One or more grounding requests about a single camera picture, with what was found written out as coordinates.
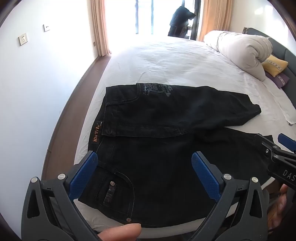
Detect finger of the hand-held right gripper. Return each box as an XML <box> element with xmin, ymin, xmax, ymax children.
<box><xmin>254</xmin><ymin>133</ymin><xmax>279</xmax><ymax>163</ymax></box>
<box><xmin>277</xmin><ymin>133</ymin><xmax>296</xmax><ymax>154</ymax></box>

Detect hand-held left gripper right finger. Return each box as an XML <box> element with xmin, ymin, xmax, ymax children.
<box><xmin>185</xmin><ymin>151</ymin><xmax>271</xmax><ymax>241</ymax></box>

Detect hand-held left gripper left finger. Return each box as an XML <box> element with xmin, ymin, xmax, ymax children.
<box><xmin>21</xmin><ymin>151</ymin><xmax>102</xmax><ymax>241</ymax></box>

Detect black denim pants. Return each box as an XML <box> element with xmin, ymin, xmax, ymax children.
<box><xmin>78</xmin><ymin>83</ymin><xmax>274</xmax><ymax>229</ymax></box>

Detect person's right hand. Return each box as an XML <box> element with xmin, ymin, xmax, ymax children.
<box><xmin>268</xmin><ymin>184</ymin><xmax>290</xmax><ymax>235</ymax></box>

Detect person's left hand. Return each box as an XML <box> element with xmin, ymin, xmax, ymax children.
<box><xmin>97</xmin><ymin>224</ymin><xmax>142</xmax><ymax>241</ymax></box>

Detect purple pillow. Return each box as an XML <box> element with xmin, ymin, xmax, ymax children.
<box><xmin>266</xmin><ymin>72</ymin><xmax>290</xmax><ymax>90</ymax></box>

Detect yellow patterned pillow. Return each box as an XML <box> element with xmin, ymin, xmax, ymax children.
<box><xmin>261</xmin><ymin>55</ymin><xmax>289</xmax><ymax>77</ymax></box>

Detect grey upholstered headboard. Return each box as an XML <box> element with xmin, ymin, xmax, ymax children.
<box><xmin>243</xmin><ymin>27</ymin><xmax>296</xmax><ymax>93</ymax></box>

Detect rolled white duvet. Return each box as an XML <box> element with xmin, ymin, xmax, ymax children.
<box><xmin>203</xmin><ymin>30</ymin><xmax>273</xmax><ymax>81</ymax></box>

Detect white-sheeted bed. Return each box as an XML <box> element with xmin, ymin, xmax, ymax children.
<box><xmin>42</xmin><ymin>35</ymin><xmax>296</xmax><ymax>234</ymax></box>

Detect beige curtain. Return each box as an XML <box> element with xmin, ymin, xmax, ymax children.
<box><xmin>90</xmin><ymin>0</ymin><xmax>111</xmax><ymax>57</ymax></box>
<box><xmin>196</xmin><ymin>0</ymin><xmax>233</xmax><ymax>42</ymax></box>

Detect dark hanging clothes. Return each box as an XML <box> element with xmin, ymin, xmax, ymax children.
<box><xmin>168</xmin><ymin>6</ymin><xmax>196</xmax><ymax>37</ymax></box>

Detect black-framed window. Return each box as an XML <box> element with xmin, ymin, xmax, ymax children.
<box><xmin>104</xmin><ymin>0</ymin><xmax>201</xmax><ymax>35</ymax></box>

